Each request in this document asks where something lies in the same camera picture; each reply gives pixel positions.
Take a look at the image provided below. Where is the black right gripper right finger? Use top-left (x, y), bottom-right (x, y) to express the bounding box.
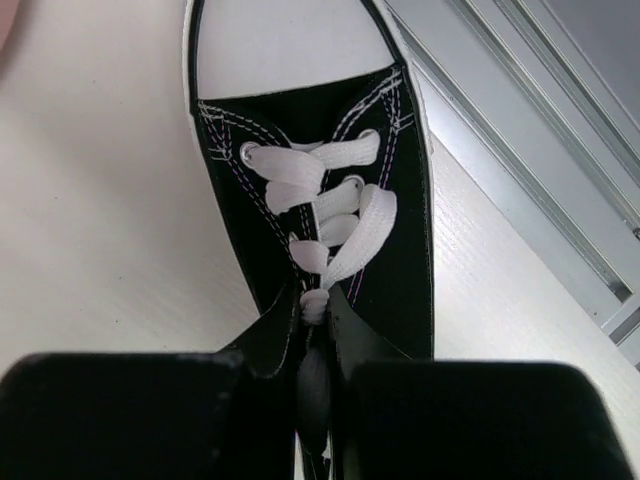
top-left (334, 361), bottom-right (633, 479)

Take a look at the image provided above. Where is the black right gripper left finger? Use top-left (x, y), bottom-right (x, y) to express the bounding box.
top-left (0, 351), bottom-right (296, 480)

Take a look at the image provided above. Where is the black canvas sneaker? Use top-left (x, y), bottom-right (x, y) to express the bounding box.
top-left (183, 1), bottom-right (434, 479)

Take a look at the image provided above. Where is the pink shoe shelf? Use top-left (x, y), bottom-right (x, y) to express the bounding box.
top-left (0, 0), bottom-right (26, 52)

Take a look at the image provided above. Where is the aluminium rail frame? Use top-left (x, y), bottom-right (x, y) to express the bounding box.
top-left (390, 1), bottom-right (639, 363)

